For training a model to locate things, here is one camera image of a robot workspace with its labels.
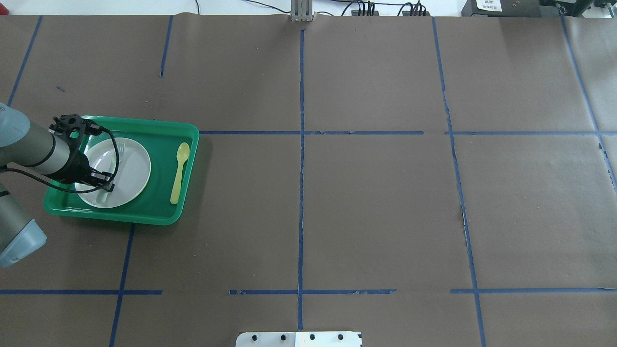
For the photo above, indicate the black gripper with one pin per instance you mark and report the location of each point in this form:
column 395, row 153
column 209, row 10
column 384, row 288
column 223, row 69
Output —
column 77, row 166

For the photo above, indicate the black desktop box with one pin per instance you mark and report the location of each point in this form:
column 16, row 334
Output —
column 508, row 8

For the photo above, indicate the translucent white plastic fork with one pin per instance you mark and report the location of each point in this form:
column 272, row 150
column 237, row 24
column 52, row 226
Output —
column 104, row 194

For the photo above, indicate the aluminium frame post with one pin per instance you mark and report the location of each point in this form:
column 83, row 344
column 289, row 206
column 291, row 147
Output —
column 301, row 11

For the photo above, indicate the green plastic tray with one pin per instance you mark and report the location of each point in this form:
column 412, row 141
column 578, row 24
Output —
column 161, row 140

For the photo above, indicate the yellow plastic spoon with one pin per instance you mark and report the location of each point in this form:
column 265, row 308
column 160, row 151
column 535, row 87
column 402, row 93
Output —
column 182, row 156

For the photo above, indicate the white round plate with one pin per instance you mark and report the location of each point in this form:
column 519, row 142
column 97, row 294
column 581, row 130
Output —
column 132, row 175

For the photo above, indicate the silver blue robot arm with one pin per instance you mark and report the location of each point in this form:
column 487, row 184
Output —
column 50, row 156

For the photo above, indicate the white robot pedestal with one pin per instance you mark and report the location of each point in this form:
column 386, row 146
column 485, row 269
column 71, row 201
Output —
column 300, row 339

